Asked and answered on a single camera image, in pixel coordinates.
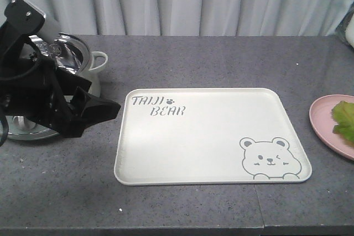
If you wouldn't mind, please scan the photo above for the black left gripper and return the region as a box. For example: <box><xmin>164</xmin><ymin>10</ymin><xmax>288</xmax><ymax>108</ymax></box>
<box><xmin>1</xmin><ymin>57</ymin><xmax>121</xmax><ymax>138</ymax></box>

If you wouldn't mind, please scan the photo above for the cream bear print tray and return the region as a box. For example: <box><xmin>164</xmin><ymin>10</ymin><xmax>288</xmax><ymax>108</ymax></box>
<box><xmin>114</xmin><ymin>88</ymin><xmax>312</xmax><ymax>186</ymax></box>

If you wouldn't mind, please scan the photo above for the pink round plate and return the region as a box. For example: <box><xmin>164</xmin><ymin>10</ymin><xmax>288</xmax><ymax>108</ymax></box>
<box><xmin>309</xmin><ymin>95</ymin><xmax>353</xmax><ymax>161</ymax></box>

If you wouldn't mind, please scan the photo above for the green lettuce leaf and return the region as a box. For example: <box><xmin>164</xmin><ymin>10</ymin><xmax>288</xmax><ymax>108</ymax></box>
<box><xmin>331</xmin><ymin>101</ymin><xmax>353</xmax><ymax>143</ymax></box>

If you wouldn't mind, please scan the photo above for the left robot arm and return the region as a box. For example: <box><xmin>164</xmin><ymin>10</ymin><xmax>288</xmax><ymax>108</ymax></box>
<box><xmin>1</xmin><ymin>0</ymin><xmax>121</xmax><ymax>143</ymax></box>

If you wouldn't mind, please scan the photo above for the pale green electric cooking pot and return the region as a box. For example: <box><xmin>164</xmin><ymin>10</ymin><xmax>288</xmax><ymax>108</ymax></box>
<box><xmin>7</xmin><ymin>33</ymin><xmax>108</xmax><ymax>140</ymax></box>

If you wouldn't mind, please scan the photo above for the white pleated curtain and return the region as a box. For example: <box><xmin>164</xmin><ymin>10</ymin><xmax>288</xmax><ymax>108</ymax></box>
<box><xmin>1</xmin><ymin>0</ymin><xmax>353</xmax><ymax>36</ymax></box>

